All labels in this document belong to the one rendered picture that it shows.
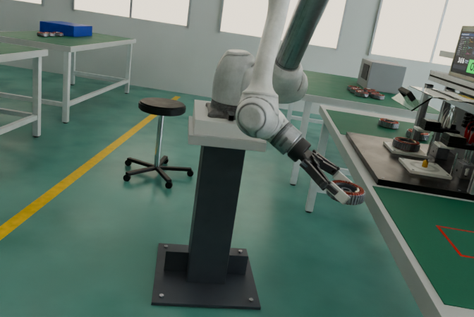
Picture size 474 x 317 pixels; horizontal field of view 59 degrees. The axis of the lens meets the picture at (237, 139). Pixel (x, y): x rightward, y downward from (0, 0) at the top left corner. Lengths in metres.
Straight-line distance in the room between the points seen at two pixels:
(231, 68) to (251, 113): 0.64
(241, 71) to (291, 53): 0.22
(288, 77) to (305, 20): 0.26
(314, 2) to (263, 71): 0.44
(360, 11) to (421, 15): 0.84
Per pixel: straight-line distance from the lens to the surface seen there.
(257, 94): 1.12
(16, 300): 2.03
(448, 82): 1.95
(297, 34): 1.60
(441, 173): 1.71
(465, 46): 1.96
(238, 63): 1.70
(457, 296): 1.00
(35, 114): 3.91
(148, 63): 6.57
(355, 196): 1.26
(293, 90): 1.76
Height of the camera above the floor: 1.22
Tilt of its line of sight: 16 degrees down
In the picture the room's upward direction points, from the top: 8 degrees clockwise
